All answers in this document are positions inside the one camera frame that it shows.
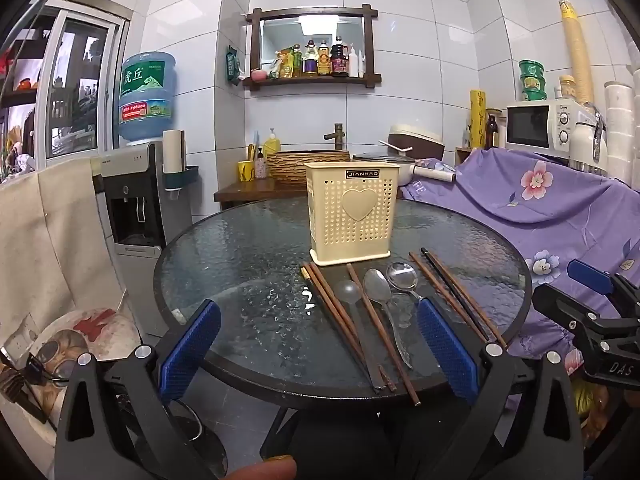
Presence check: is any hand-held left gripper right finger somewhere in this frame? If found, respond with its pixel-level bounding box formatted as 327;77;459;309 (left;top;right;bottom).
416;296;584;480

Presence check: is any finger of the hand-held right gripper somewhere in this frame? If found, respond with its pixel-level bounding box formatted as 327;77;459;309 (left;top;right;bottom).
531;284;640;361
567;259;640;318

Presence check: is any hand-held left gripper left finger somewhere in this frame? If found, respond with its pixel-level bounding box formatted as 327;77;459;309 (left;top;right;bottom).
54;299;223;480

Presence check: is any brown wooden chopstick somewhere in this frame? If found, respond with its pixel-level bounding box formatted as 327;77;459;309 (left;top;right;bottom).
310;262;398;392
426;250;508;351
305;264;392;393
346;263;421;407
408;251;490;343

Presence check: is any plain black chopstick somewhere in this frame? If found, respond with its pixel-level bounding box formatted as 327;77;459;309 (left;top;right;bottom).
420;247;496;345

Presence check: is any round steel spoon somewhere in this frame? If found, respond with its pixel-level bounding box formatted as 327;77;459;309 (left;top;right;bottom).
386;261;427;306

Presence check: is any oval steel spoon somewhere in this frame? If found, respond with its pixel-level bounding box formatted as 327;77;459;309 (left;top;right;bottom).
363;268;415;371

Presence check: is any clear plastic spoon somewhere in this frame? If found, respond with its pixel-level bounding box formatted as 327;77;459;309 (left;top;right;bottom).
334;280;383;392

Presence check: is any cream perforated utensil holder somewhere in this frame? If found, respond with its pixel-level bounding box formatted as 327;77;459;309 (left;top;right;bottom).
304;161;402;267

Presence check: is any person's left hand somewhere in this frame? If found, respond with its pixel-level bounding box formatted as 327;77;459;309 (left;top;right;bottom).
220;455;298;480

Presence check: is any chrome stool base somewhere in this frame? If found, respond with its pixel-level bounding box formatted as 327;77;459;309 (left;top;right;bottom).
165;400;227;477

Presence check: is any printed cushion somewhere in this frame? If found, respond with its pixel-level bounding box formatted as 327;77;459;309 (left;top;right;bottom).
0;307;144;456

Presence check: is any purple floral cloth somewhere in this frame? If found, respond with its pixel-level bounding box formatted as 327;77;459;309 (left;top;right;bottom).
400;147;640;403

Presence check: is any white kettle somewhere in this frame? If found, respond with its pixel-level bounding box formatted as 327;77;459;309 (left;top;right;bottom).
570;105;608;173

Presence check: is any grey water dispenser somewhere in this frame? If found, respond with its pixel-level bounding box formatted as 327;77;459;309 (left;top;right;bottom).
91;141;196;337

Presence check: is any stack of white cups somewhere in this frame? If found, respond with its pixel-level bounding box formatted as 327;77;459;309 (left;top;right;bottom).
602;67;640;176

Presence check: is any white microwave oven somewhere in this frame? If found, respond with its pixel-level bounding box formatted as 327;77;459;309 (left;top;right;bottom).
505;100;586;153

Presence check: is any dark wooden counter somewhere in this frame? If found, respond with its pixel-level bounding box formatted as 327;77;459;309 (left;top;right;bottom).
214;177;311;211

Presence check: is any white lint roller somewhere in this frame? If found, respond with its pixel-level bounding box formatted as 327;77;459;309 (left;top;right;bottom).
412;166;457;183

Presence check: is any beige cloth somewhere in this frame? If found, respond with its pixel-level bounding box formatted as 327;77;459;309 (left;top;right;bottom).
0;157;132;361

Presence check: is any yellow roll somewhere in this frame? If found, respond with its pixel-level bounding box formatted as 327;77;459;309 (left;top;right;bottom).
469;89;488;150

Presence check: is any brown and white rice cooker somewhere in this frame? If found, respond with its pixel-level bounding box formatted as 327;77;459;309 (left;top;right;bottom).
387;125;446;163

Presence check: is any woven pattern sink basin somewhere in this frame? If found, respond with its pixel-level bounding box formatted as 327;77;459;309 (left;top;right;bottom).
266;150;351;186

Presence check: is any stack of yellow paper cups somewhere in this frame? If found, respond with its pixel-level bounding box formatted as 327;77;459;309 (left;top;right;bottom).
559;0;596;106

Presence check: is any bronze faucet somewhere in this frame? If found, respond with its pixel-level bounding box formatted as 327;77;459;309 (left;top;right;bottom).
323;122;346;151

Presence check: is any blue water jug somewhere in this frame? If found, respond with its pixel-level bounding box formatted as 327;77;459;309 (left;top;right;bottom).
117;51;178;143

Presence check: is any green packet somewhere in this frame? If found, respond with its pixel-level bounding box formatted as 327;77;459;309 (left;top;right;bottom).
226;45;242;86

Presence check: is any aluminium framed window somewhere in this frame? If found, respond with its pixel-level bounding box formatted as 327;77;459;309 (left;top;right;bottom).
45;0;132;161

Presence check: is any dark soy sauce bottle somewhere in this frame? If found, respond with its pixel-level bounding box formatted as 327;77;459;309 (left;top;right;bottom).
330;36;349;77

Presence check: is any wooden framed mirror shelf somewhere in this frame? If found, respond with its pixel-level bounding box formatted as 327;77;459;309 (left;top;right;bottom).
243;6;383;92

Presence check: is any green wall holder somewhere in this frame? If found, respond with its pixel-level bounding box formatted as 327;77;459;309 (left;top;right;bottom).
161;165;201;193

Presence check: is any white wall socket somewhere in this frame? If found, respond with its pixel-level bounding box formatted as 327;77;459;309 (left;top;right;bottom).
2;327;39;357

